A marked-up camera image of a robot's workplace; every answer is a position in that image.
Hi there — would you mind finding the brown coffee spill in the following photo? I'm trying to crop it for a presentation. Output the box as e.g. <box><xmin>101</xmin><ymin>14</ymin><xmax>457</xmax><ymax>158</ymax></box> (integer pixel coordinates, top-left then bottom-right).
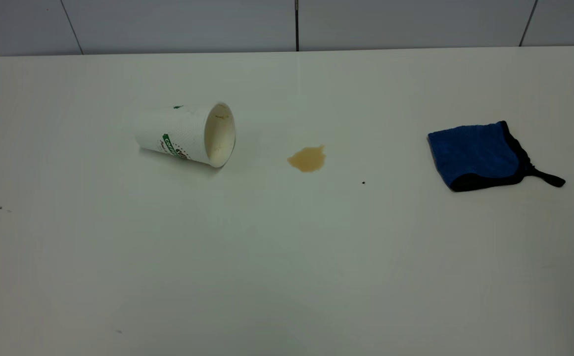
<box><xmin>287</xmin><ymin>145</ymin><xmax>327</xmax><ymax>173</ymax></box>

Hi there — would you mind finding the white paper coffee cup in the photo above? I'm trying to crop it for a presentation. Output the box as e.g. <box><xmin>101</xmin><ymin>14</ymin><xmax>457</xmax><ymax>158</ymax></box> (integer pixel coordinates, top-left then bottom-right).
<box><xmin>134</xmin><ymin>102</ymin><xmax>237</xmax><ymax>169</ymax></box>

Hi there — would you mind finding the blue cloth with black trim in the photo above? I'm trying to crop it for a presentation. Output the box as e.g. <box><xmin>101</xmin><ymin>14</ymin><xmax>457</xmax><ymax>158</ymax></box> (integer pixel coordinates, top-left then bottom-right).
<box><xmin>427</xmin><ymin>120</ymin><xmax>566</xmax><ymax>192</ymax></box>

